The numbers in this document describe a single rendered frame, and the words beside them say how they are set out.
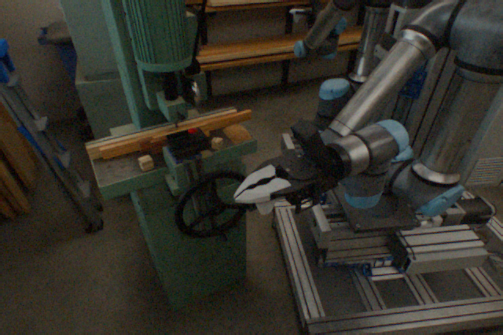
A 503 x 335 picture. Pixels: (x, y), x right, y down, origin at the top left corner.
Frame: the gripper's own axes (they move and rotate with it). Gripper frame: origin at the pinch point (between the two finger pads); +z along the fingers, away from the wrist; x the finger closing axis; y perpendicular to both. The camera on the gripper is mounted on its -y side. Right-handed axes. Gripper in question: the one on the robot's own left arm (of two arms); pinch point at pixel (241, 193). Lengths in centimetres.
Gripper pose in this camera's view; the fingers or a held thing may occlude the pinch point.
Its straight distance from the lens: 49.7
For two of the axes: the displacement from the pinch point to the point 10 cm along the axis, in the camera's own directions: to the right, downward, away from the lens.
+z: -8.7, 3.5, -3.3
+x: -4.8, -5.6, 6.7
